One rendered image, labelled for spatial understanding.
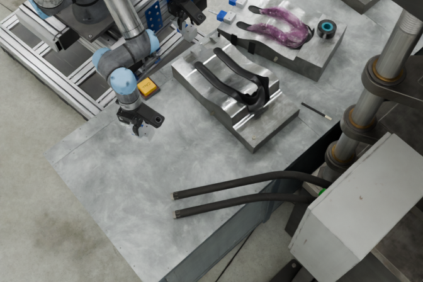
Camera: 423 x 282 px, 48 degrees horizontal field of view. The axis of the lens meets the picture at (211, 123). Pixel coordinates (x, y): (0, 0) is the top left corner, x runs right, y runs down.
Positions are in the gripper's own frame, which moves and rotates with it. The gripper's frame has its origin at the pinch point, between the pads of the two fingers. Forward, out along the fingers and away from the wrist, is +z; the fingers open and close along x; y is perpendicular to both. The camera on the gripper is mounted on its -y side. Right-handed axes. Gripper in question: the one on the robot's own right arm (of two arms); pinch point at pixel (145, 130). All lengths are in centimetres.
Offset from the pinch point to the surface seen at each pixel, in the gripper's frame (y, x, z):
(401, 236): -101, -2, 16
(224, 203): -37.0, 12.5, 8.9
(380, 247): -94, 4, 16
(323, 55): -52, -61, 4
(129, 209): -3.8, 26.2, 15.0
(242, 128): -32.2, -18.9, 9.0
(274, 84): -38, -39, 3
